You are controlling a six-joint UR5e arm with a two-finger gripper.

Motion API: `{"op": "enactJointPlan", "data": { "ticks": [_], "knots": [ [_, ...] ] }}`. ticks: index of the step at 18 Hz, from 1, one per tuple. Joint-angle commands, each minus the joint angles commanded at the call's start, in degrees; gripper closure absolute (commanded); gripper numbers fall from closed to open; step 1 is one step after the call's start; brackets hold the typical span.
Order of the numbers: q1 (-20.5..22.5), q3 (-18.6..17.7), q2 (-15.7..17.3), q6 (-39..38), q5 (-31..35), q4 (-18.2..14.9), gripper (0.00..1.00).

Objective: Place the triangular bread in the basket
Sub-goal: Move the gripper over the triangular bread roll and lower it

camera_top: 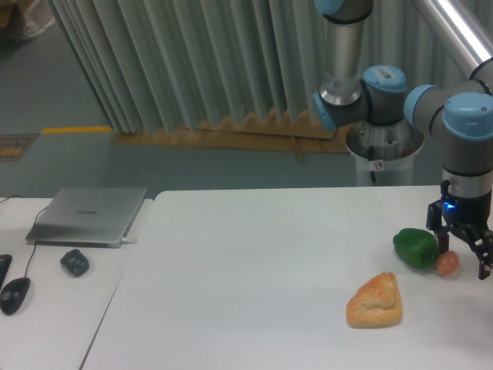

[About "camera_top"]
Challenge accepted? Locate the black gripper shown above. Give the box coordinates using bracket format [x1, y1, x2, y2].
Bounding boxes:
[426, 180, 492, 281]

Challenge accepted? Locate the brown egg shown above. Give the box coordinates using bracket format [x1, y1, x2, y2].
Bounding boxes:
[436, 251, 460, 277]

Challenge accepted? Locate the triangular golden bread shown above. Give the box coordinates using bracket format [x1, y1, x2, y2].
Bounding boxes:
[346, 272, 403, 328]

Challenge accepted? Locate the white laptop charging cable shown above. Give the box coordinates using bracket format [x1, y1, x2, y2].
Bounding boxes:
[122, 198, 155, 244]

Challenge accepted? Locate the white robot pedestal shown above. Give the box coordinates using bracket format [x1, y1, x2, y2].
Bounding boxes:
[346, 119, 424, 187]

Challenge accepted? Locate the brown cardboard sheet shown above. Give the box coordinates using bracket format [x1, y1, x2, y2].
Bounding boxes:
[112, 109, 352, 163]

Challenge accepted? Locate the green bell pepper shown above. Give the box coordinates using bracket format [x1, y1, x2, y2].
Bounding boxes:
[392, 228, 438, 270]

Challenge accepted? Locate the black mouse cable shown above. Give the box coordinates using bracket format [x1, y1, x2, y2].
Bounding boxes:
[24, 206, 51, 279]

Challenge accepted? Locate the silver closed laptop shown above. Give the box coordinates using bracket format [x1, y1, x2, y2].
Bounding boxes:
[25, 187, 147, 247]

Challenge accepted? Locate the black computer mouse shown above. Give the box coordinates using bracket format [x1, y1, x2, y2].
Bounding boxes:
[0, 277, 31, 315]

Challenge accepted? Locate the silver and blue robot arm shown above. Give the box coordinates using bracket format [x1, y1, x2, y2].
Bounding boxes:
[313, 1, 492, 279]

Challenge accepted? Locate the pale green pleated curtain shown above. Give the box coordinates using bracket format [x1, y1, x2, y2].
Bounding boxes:
[45, 0, 493, 134]

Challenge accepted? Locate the black keyboard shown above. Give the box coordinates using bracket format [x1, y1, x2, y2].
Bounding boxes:
[0, 254, 12, 288]

